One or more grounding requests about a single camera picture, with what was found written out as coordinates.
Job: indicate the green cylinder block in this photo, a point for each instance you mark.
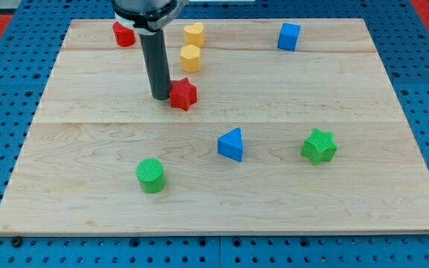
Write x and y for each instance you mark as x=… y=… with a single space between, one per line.
x=151 y=175

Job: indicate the blue triangle block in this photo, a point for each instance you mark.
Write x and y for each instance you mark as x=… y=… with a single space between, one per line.
x=231 y=145

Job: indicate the red cylinder block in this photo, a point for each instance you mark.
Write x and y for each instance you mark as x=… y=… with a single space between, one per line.
x=124 y=37

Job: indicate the green star block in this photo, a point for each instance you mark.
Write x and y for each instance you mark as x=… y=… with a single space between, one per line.
x=319 y=146

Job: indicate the blue cube block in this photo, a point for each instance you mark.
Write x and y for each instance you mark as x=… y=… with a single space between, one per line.
x=288 y=36

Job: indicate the yellow hexagon block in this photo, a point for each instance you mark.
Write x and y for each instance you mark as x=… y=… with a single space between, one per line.
x=190 y=58

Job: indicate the yellow heart block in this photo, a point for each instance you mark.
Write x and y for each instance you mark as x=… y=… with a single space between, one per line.
x=194 y=34

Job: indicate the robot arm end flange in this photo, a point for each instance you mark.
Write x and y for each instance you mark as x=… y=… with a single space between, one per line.
x=147 y=16

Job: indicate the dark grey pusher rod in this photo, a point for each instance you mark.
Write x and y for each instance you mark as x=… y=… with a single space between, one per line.
x=156 y=62

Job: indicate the red star block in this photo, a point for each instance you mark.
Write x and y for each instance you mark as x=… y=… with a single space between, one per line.
x=182 y=94

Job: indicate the wooden board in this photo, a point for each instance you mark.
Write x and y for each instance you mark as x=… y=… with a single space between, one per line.
x=96 y=120

